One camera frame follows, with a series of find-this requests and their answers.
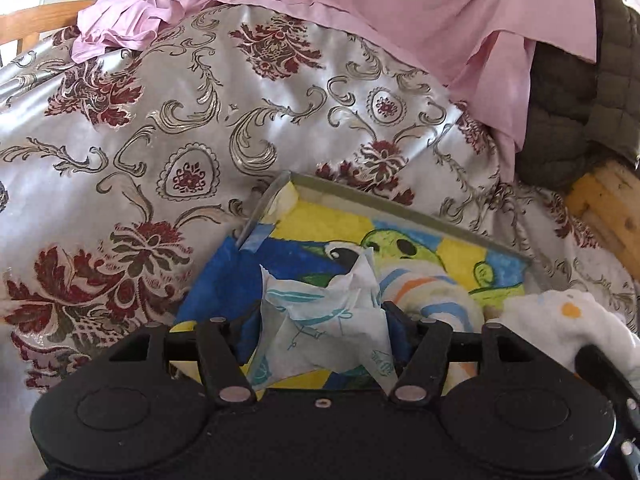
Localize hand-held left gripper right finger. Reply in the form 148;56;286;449
382;301;556;407

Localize floral satin bedspread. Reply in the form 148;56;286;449
0;2;640;480

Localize pink bed sheet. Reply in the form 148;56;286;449
70;0;598;181

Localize brown quilted blanket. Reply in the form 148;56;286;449
515;0;640;193

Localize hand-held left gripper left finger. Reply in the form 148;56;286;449
107;316;261;407

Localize wooden bed rail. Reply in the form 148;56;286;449
0;0;98;61

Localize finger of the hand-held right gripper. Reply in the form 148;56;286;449
574;344;640;408

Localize striped fluffy sock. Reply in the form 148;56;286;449
377;266;486;336

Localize cartoon print towel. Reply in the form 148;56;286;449
175;195;526;391

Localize wooden bed frame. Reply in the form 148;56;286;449
565;160;640;281

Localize white fluffy cloth orange spots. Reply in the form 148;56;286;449
492;287;640;381

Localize white teal printed thin cloth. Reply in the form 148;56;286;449
247;247;401;396

